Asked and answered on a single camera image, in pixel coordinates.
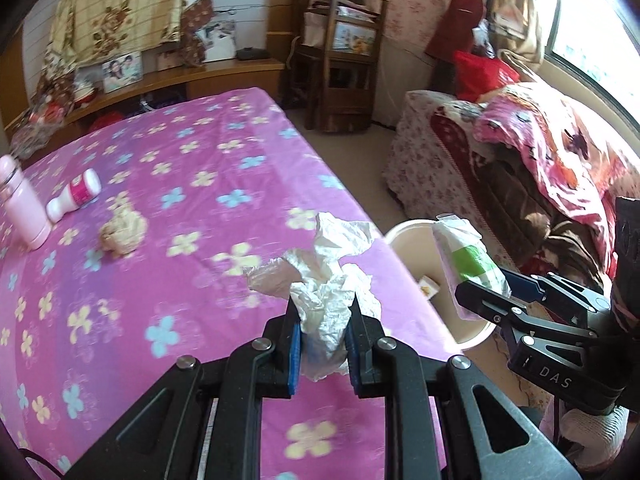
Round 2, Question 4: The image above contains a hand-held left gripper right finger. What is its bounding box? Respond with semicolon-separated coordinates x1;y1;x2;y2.
345;299;582;480

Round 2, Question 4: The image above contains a brown blanket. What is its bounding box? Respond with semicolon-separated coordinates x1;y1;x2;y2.
475;155;616;281

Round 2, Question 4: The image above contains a framed photo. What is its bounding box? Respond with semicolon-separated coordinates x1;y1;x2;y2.
101;51;145;94

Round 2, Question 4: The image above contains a floral covered sofa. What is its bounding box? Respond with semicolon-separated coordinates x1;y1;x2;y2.
382;82;640;311

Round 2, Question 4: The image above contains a dark red garment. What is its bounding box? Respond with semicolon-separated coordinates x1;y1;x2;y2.
425;0;489;64

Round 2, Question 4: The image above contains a white waste bin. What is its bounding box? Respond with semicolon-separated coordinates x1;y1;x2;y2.
385;218;501;354

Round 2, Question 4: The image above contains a white printed bag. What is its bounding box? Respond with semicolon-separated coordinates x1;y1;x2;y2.
195;20;237;64

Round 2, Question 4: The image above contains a person's right forearm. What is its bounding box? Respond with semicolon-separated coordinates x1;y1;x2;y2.
549;400;632;472

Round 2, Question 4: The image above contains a yellow floral cloth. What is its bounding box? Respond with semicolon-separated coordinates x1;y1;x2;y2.
42;0;213;69

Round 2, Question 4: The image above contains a white pink small bottle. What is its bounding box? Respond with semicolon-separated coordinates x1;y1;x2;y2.
46;168;103;224

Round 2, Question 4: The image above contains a pink printed blanket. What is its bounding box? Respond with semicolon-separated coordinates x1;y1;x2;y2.
472;82;640;272

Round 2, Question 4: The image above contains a wooden headboard shelf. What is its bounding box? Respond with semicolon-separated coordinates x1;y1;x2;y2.
0;57;286;147

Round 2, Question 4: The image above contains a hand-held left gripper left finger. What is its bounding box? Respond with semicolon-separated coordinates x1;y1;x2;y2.
65;299;304;480

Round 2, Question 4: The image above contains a dark wooden chair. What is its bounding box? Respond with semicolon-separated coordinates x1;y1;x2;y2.
290;0;389;136

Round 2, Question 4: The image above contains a white green plastic packet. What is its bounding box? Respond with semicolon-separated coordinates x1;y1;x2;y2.
432;214;512;321

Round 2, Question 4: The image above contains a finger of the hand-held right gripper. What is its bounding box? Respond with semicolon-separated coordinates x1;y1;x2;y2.
500;266;612;312
454;278;600;347

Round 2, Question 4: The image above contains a clear plastic gift bag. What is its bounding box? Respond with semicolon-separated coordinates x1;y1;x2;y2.
10;72;101;161

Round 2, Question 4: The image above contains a black cable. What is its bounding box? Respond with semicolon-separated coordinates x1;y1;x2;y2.
20;447;67;477

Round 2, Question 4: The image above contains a pink thermos bottle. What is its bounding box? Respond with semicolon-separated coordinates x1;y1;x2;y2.
0;155;53;251

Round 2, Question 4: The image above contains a beige crumpled tissue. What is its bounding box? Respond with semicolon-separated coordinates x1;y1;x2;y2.
98;205;150;260

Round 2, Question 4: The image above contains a red plastic bag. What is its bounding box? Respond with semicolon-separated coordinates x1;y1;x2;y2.
454;50;521;104

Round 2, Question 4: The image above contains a pink floral cover cloth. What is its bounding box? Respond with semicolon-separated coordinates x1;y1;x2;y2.
362;0;458;56

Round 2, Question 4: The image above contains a white tissue paper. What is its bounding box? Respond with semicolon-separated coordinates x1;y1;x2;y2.
247;211;384;382

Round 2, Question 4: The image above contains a window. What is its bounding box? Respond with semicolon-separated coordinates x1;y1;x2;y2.
545;0;640;106

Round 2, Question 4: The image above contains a beige curtain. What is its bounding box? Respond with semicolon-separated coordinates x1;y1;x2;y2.
492;0;556;69

